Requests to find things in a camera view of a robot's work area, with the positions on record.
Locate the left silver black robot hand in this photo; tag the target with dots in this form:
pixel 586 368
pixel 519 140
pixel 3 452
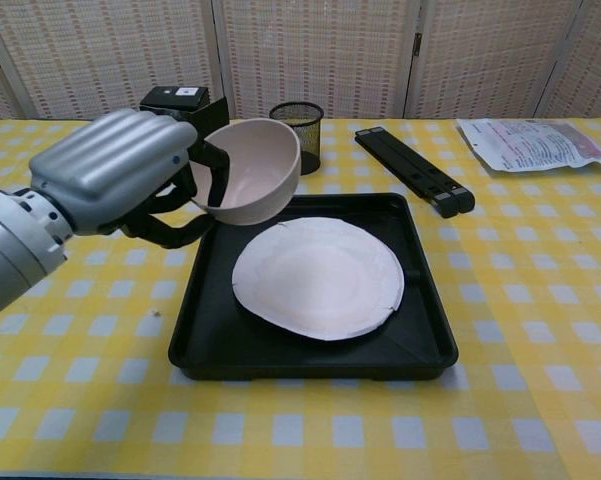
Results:
pixel 110 170

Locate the beige bowl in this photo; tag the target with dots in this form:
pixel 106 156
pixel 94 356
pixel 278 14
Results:
pixel 265 170

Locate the white round plate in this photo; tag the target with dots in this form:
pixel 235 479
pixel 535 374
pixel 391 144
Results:
pixel 320 280

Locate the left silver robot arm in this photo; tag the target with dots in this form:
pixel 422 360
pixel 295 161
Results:
pixel 10 250

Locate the black square plastic tray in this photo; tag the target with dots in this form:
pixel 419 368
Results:
pixel 220 340

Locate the dark green cardboard box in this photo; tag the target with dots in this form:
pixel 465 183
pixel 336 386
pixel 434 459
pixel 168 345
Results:
pixel 180 100

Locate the black mesh pen cup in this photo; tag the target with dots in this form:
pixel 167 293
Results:
pixel 305 130

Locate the woven folding screen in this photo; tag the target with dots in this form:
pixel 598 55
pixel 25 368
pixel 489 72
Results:
pixel 300 55

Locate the yellow checked tablecloth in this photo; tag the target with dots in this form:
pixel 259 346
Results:
pixel 570 300
pixel 105 400

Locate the black folded stand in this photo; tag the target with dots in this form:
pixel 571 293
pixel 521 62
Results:
pixel 415 170

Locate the clear plastic package bag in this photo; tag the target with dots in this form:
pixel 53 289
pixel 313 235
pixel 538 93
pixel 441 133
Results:
pixel 530 145

